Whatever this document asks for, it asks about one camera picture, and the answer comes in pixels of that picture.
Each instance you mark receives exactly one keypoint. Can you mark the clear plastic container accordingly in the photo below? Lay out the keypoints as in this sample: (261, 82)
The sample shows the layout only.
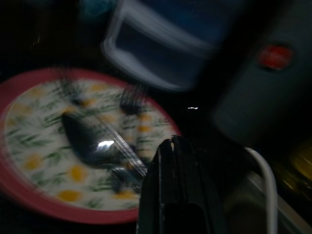
(156, 48)

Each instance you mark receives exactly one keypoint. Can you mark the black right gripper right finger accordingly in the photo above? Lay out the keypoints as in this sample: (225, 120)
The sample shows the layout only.
(204, 195)

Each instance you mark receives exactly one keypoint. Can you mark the pink-rimmed floral plate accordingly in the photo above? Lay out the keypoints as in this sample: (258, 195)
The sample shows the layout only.
(41, 156)

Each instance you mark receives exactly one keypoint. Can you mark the shiny dark spoon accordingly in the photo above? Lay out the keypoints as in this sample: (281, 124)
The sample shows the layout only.
(90, 143)

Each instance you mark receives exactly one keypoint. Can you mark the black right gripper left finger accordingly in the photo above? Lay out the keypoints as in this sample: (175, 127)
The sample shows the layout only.
(161, 185)

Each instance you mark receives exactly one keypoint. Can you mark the dark grey appliance red button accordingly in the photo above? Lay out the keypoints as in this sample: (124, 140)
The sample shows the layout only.
(263, 92)

